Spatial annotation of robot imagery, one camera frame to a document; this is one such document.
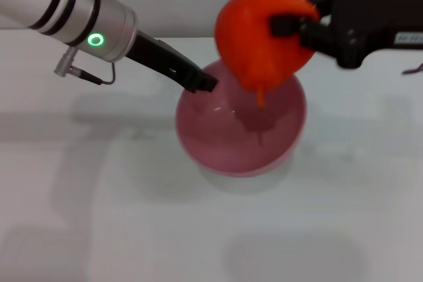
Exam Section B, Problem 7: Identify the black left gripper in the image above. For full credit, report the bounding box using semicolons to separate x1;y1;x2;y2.
125;30;219;94

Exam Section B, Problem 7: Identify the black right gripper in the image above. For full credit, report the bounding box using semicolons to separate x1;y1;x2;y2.
270;0;423;69

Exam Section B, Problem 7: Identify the orange toy fruit with stem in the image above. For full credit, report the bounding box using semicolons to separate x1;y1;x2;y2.
214;0;321;110

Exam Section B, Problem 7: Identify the pink plastic bowl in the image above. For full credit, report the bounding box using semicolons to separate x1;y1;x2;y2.
174;57;308;178

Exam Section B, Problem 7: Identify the thin dark right arm cable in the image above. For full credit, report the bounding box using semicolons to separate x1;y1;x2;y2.
401;62;423;76

